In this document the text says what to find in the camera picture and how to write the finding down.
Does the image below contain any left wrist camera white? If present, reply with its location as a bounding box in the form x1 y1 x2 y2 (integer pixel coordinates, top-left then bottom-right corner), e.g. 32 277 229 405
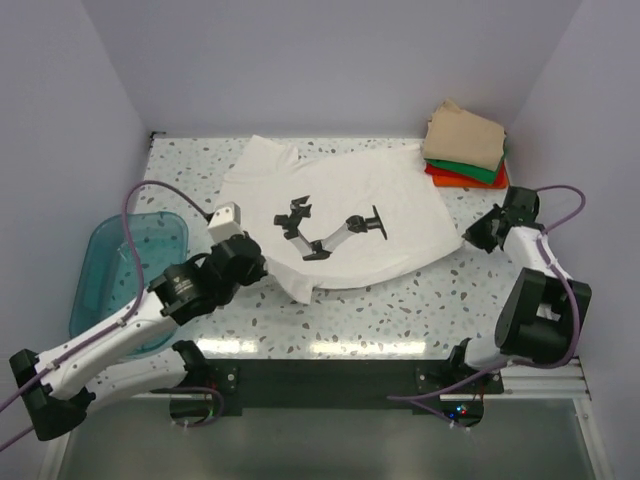
207 202 244 245

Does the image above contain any white printed t shirt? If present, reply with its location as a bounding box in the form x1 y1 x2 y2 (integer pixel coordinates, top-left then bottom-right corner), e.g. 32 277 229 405
217 136 462 304

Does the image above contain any teal transparent plastic bin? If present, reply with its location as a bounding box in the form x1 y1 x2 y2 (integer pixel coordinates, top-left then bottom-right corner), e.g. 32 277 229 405
68 212 189 338

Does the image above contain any green folded t shirt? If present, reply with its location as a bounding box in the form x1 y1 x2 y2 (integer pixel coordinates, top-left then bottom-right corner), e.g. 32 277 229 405
424 148 507 184

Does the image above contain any aluminium rail frame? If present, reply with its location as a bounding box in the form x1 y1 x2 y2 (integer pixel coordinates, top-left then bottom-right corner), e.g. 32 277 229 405
40 373 612 479

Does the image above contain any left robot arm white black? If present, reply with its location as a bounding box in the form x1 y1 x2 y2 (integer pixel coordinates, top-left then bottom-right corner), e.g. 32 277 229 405
10 234 266 441

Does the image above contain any orange folded t shirt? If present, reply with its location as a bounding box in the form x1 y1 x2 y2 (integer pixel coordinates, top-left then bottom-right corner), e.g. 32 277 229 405
425 164 509 189

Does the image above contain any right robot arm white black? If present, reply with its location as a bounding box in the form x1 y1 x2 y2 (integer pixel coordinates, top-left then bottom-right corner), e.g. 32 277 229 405
445 186 592 393

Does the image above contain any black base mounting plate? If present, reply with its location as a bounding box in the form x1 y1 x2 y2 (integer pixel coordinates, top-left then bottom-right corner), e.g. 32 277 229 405
169 359 472 426

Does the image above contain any beige folded t shirt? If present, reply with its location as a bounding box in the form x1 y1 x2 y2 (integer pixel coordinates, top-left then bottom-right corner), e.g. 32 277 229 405
423 99 506 171

